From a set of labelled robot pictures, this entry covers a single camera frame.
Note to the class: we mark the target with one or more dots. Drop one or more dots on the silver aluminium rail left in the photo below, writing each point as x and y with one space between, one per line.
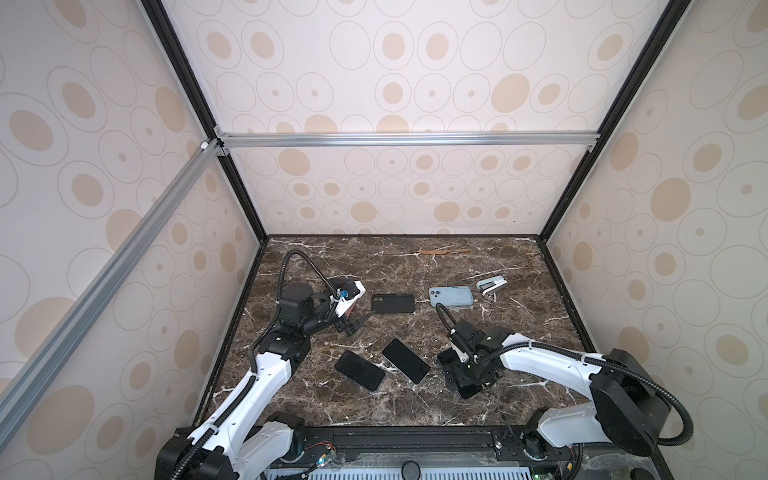
44 366

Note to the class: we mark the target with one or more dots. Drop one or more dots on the blue smartphone black screen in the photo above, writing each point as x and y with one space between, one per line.
406 361

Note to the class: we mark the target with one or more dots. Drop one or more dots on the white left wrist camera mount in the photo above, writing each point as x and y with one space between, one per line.
348 295

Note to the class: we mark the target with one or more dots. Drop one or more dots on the dark blue smartphone left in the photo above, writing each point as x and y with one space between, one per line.
360 371

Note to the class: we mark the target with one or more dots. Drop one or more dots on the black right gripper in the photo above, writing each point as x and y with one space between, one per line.
454 368

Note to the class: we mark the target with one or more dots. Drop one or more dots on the black corner frame post left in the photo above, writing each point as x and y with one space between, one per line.
160 22

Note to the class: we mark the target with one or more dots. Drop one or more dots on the light blue white stapler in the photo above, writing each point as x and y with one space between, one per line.
491 285

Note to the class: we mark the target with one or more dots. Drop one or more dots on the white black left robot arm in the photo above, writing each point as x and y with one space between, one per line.
229 444

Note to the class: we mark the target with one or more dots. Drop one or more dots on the silver aluminium rail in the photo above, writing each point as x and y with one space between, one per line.
419 139
44 366

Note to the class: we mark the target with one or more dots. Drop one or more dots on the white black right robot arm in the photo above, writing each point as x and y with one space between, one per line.
623 405

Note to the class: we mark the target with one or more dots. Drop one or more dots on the black phone case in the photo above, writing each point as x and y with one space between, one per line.
393 303

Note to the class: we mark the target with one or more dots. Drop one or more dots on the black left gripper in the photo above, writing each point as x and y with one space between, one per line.
342 324

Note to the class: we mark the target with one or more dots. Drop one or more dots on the silver aluminium rail back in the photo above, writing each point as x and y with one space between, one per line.
419 139

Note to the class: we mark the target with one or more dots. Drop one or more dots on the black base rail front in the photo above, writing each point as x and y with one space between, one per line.
458 452

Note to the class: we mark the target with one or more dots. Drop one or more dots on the black corner frame post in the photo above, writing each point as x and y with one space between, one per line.
160 22
649 54

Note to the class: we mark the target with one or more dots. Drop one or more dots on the black corner frame post right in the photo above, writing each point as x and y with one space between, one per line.
649 54

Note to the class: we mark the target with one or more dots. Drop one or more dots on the light blue phone case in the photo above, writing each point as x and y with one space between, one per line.
453 296

